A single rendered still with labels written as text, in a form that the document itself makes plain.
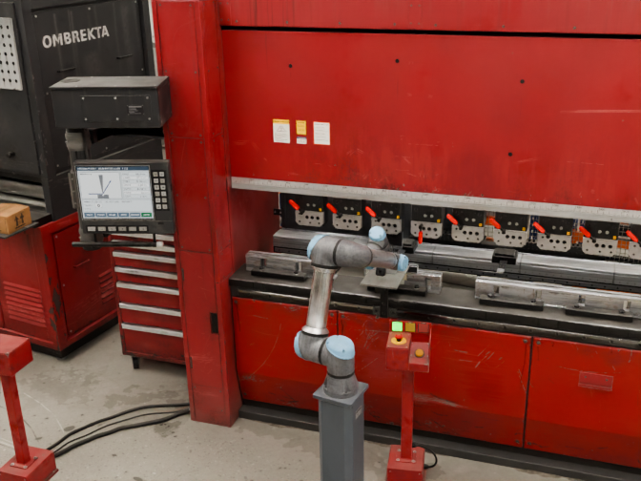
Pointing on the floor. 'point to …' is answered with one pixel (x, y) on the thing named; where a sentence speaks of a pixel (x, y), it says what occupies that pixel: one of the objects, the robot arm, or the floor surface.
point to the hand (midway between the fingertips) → (387, 269)
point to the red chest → (148, 299)
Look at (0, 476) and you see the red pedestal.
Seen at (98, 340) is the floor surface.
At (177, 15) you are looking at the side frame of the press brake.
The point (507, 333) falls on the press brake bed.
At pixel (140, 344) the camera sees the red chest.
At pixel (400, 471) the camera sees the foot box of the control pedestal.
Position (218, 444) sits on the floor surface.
